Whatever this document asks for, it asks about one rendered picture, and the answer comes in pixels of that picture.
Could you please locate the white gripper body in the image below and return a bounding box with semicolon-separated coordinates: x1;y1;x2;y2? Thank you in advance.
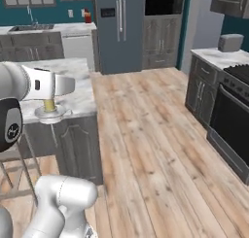
53;72;77;97

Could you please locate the grey base cabinet run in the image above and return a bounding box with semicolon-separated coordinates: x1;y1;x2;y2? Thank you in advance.
0;31;65;63

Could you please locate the grey island cabinet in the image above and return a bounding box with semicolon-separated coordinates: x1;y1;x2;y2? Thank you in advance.
18;114;104;187

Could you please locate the tall cabinet with black oven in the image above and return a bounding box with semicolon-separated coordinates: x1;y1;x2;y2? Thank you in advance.
142;0;186;71

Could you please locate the grey base cabinet with drawer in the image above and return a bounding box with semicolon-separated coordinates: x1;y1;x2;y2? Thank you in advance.
185;53;226;129

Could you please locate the yellow cylinder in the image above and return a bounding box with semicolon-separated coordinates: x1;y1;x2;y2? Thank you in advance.
44;98;56;113

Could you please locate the white dishwasher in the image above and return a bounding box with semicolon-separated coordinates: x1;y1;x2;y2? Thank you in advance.
60;33;96;72

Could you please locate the grey fridge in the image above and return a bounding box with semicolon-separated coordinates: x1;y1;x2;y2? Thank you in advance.
93;0;146;76

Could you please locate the steel sink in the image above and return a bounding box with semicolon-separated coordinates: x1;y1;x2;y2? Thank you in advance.
8;23;54;33

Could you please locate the red bottle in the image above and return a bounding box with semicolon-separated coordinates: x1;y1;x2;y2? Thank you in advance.
84;8;93;24

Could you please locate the steel tap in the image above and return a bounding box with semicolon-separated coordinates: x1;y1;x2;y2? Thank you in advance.
25;5;39;25

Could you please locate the black stove with oven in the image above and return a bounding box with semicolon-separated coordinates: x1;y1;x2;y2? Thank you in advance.
206;63;249;187

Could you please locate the grey toaster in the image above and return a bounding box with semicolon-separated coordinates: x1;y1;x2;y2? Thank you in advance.
217;33;245;53

